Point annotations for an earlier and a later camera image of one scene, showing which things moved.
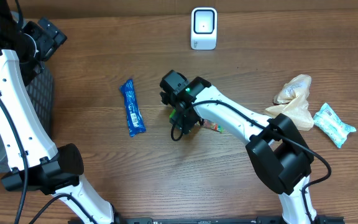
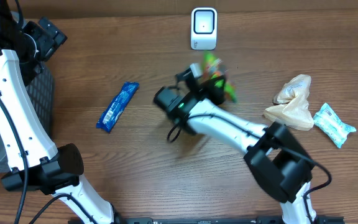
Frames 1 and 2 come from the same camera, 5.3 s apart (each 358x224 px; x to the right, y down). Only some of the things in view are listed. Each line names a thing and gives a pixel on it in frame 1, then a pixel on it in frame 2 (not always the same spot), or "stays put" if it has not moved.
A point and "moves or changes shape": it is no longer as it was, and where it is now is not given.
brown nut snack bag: (291, 99) stays put
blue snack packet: (134, 119) to (107, 119)
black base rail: (232, 220) stays put
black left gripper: (50, 42) stays put
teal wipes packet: (331, 126) stays put
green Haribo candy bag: (204, 122) moves or changes shape
